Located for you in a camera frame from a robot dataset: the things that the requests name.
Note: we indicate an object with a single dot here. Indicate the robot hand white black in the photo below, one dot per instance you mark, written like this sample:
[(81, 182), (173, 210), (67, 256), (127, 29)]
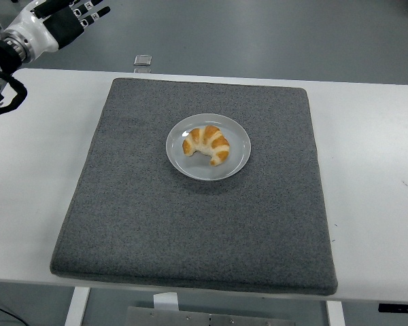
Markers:
[(41, 32)]

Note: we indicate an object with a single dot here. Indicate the golden croissant bread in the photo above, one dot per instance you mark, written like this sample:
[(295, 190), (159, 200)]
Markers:
[(207, 142)]

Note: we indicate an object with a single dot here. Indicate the white round plate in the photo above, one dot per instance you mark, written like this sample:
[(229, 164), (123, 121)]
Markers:
[(190, 163)]

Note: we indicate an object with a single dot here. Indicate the small clear square floor fitting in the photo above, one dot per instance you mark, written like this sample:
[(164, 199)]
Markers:
[(143, 60)]

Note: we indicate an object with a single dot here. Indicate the grey felt mat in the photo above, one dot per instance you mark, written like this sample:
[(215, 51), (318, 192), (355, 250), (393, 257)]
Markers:
[(197, 217)]

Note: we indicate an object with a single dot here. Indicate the white table leg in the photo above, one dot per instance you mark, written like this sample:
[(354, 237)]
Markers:
[(77, 307), (335, 314)]

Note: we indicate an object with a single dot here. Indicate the black table control panel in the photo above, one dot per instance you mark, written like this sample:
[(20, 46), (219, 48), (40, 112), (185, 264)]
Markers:
[(399, 307)]

